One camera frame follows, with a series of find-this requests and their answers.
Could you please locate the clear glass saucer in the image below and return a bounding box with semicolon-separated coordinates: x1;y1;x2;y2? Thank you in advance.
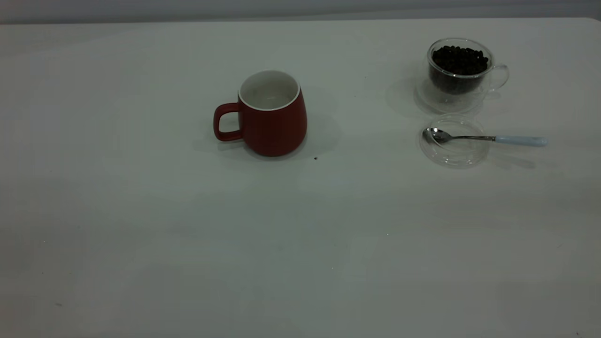
419;114;490;169

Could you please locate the clear glass cup with handle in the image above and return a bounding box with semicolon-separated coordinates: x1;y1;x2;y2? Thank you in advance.
416;38;510;114

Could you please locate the metal spoon pale blue handle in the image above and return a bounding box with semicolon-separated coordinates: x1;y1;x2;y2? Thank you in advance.
423;127;548;148

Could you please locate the dark coffee beans pile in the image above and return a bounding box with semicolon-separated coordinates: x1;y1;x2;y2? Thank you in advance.
431;46;489;94

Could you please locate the red ceramic mug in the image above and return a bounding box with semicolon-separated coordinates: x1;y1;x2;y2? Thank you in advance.
214;69;308;157

